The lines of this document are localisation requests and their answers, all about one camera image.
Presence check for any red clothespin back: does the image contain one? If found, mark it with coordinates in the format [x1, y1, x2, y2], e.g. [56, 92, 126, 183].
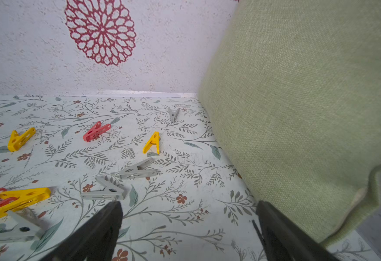
[83, 121, 112, 142]

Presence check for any grey clothespin upper middle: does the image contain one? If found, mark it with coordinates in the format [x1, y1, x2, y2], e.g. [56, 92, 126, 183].
[118, 158, 158, 178]

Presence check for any yellow clothespin in pile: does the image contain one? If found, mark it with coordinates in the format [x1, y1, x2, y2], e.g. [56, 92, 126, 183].
[0, 188, 51, 218]

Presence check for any green square pillow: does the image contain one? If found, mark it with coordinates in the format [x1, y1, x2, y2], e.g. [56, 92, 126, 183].
[199, 1, 381, 246]

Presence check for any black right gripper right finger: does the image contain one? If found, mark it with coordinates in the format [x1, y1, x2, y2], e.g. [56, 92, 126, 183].
[252, 201, 337, 261]

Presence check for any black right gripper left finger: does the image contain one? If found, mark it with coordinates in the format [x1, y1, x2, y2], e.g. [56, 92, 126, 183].
[42, 201, 123, 261]

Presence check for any yellow clothespin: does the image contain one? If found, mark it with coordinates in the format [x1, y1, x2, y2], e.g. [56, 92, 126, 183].
[7, 128, 36, 152]
[0, 188, 51, 218]
[143, 132, 160, 154]

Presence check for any grey clothespin lower middle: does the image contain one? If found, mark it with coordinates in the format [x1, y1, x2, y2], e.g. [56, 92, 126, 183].
[81, 177, 126, 201]

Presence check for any grey clothespin near left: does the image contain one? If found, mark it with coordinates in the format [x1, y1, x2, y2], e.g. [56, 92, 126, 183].
[0, 211, 45, 243]

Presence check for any grey clothespin by pillow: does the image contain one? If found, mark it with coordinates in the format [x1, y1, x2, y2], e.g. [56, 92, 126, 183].
[168, 108, 180, 124]

